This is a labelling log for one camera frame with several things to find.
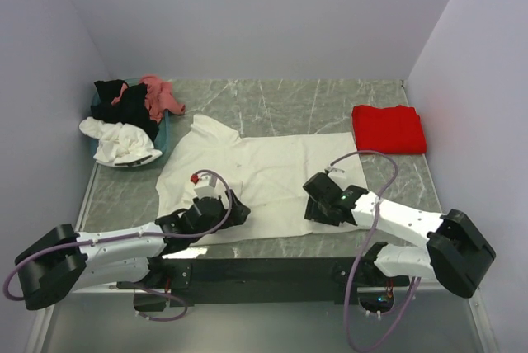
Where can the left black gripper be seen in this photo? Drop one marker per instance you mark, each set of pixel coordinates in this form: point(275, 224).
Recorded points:
point(238, 214)

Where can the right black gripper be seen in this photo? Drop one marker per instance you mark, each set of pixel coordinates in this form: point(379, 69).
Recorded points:
point(313, 213)

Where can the teal plastic basket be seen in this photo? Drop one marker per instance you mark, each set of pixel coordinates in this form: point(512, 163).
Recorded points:
point(161, 143)

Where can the folded red t-shirt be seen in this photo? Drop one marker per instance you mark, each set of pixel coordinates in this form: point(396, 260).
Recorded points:
point(392, 130)

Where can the cream white t-shirt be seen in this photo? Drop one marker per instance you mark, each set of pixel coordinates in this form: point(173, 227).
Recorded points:
point(267, 174)

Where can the white t-shirt black trim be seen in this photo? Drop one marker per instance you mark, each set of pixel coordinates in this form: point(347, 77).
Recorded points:
point(119, 145)

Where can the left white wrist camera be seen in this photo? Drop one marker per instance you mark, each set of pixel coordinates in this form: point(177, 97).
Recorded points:
point(204, 185)

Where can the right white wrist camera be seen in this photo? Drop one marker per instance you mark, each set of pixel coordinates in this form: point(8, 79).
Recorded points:
point(335, 172)

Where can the pink t-shirt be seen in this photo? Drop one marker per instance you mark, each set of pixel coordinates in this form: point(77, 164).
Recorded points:
point(160, 98)

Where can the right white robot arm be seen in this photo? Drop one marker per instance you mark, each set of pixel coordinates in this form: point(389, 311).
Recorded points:
point(447, 247)

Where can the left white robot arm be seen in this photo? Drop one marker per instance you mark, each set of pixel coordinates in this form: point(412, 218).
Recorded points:
point(64, 260)

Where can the aluminium frame rail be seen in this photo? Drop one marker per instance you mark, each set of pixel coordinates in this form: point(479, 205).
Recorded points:
point(103, 320)

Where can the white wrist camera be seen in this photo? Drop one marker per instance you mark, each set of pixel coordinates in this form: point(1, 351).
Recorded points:
point(204, 185)
point(335, 172)

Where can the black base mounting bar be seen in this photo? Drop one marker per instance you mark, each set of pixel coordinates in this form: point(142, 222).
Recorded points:
point(251, 280)

